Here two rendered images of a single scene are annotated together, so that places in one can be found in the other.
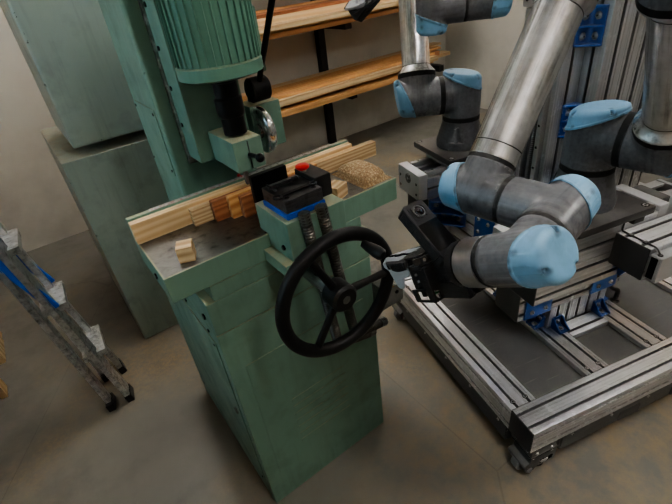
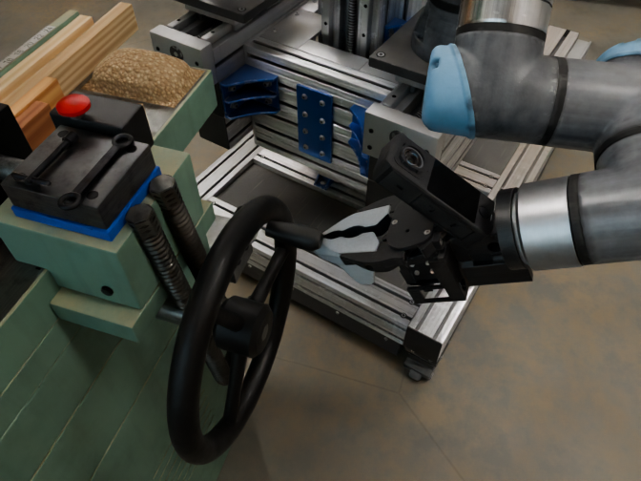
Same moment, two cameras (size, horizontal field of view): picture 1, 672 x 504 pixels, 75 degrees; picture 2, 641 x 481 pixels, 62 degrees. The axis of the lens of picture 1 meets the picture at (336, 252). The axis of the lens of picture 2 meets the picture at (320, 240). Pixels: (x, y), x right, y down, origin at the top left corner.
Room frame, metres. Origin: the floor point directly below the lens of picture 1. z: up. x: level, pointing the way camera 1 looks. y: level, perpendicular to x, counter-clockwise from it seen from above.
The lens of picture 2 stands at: (0.40, 0.14, 1.31)
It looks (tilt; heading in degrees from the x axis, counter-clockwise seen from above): 49 degrees down; 320
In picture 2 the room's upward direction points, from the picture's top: straight up
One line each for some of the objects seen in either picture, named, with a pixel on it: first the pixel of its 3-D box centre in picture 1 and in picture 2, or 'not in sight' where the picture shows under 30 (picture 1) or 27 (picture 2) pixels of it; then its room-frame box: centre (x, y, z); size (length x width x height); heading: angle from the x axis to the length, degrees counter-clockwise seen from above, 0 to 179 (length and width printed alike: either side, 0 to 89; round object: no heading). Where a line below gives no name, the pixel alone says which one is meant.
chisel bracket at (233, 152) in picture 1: (237, 150); not in sight; (1.00, 0.19, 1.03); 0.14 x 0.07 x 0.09; 32
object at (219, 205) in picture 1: (254, 195); not in sight; (0.96, 0.17, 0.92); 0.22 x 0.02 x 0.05; 122
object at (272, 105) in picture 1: (263, 122); not in sight; (1.22, 0.15, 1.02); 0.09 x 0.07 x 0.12; 122
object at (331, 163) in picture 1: (292, 178); (10, 120); (1.04, 0.08, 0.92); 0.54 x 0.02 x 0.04; 122
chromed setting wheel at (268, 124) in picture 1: (262, 129); not in sight; (1.15, 0.15, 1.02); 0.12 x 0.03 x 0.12; 32
